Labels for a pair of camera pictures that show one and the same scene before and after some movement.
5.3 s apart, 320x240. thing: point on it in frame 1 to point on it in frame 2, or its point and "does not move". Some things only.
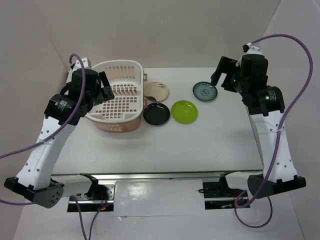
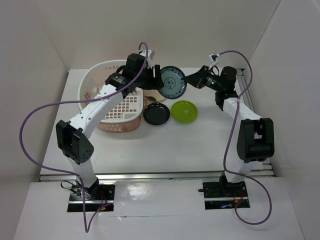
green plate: x=184 y=111 does not move
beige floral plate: x=156 y=91 does not move
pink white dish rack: x=123 y=113 does not move
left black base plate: x=100 y=198 does not move
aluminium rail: x=186 y=175 does not move
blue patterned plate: x=205 y=91 to x=174 y=84
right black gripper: x=227 y=65 to x=197 y=79
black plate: x=156 y=114 does not move
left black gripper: x=104 y=93 to x=154 y=83
